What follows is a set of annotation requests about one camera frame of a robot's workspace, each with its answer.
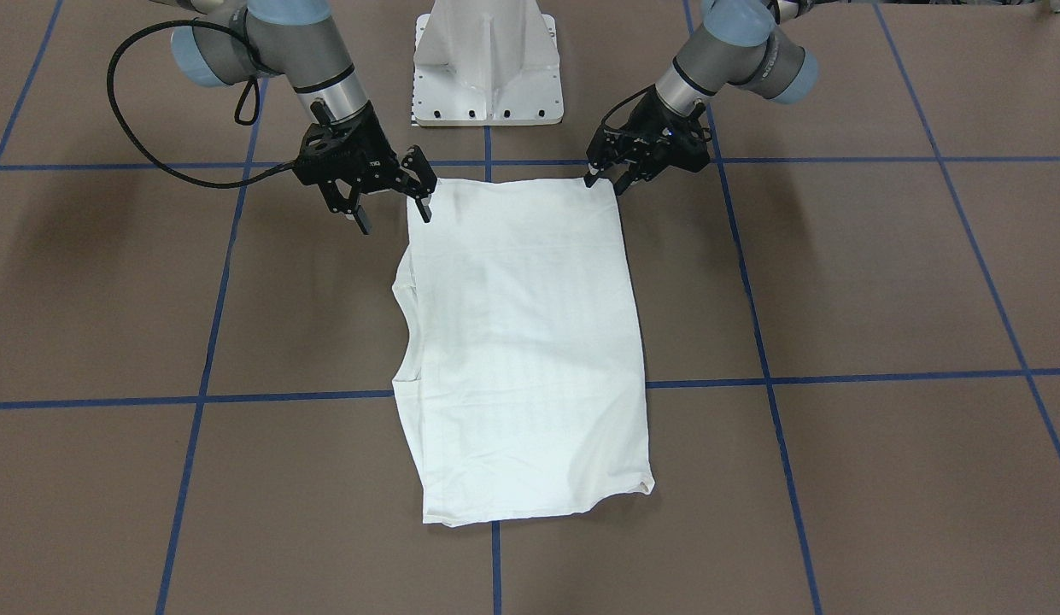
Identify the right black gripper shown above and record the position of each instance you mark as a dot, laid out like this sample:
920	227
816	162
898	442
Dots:
370	142

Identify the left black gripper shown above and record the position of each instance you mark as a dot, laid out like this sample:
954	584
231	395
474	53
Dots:
645	128

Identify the white long sleeve printed shirt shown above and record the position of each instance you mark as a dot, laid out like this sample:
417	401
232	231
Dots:
522	391

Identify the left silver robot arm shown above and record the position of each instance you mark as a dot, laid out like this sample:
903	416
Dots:
739	44

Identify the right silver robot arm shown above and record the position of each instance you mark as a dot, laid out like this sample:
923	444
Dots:
242	41

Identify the white camera mast pedestal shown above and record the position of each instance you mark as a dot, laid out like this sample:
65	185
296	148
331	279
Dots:
486	64

